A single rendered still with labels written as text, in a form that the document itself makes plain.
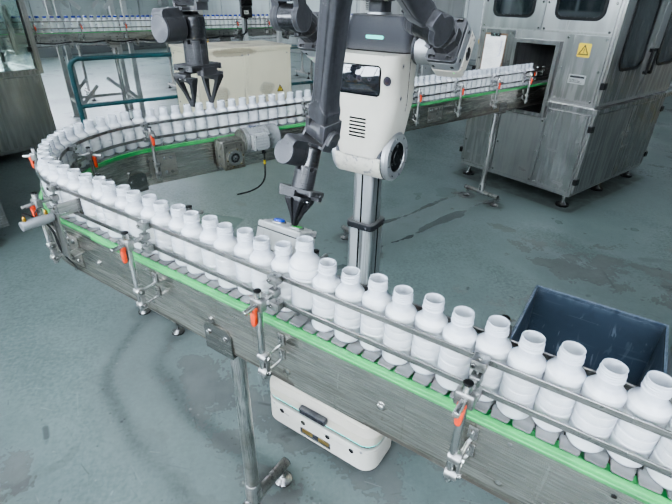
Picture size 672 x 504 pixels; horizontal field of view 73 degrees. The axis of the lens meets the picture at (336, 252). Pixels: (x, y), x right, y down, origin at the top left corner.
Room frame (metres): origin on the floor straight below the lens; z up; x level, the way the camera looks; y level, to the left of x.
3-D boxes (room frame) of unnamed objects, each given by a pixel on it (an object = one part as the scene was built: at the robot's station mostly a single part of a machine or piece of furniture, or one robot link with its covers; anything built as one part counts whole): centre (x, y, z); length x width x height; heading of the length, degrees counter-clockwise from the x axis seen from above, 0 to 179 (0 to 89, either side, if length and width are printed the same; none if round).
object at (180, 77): (1.19, 0.36, 1.44); 0.07 x 0.07 x 0.09; 57
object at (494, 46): (4.54, -1.40, 1.22); 0.23 x 0.04 x 0.32; 39
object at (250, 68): (5.19, 1.14, 0.59); 1.10 x 0.62 x 1.18; 129
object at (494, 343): (0.62, -0.28, 1.08); 0.06 x 0.06 x 0.17
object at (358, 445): (1.49, -0.10, 0.24); 0.68 x 0.53 x 0.41; 147
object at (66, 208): (1.25, 0.85, 0.96); 0.23 x 0.10 x 0.27; 147
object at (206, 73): (1.22, 0.34, 1.44); 0.07 x 0.07 x 0.09; 57
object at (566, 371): (0.55, -0.38, 1.08); 0.06 x 0.06 x 0.17
